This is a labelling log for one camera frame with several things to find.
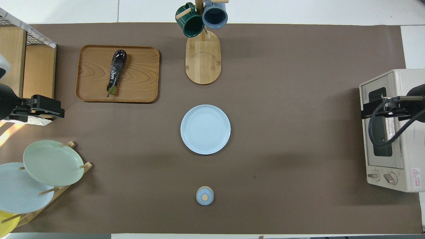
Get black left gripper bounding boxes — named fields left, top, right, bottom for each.
left=9, top=95, right=65, bottom=122

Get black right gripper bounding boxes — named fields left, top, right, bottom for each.
left=361, top=96, right=414, bottom=121

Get glass oven door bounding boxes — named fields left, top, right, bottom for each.
left=360, top=72, right=406, bottom=169

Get dark purple eggplant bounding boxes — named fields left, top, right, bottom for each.
left=106, top=49, right=128, bottom=98

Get light blue round plate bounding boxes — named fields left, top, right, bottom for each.
left=180, top=105, right=231, bottom=155

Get beige toaster oven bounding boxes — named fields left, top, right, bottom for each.
left=359, top=69, right=425, bottom=193

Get wooden step shelf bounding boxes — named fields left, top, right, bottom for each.
left=0, top=25, right=57, bottom=119

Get pale green plate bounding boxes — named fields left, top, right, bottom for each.
left=23, top=140, right=85, bottom=187

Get wooden plate rack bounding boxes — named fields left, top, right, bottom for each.
left=0, top=141, right=93, bottom=228

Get large light blue plate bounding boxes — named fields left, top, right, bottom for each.
left=0, top=162, right=55, bottom=214

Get brown table mat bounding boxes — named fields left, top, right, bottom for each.
left=0, top=23, right=422, bottom=234

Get rectangular wooden tray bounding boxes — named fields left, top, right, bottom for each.
left=75, top=45, right=160, bottom=104

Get yellow plate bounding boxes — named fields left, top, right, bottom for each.
left=0, top=210, right=20, bottom=237

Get wooden mug tree stand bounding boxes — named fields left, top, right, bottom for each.
left=175, top=0, right=229, bottom=85

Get dark green mug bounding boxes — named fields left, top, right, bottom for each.
left=175, top=2, right=205, bottom=38

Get small blue lidded jar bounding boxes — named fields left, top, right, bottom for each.
left=196, top=186, right=214, bottom=206

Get blue mug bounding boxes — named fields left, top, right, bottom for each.
left=202, top=0, right=228, bottom=29

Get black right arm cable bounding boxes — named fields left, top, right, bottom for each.
left=368, top=96, right=425, bottom=147

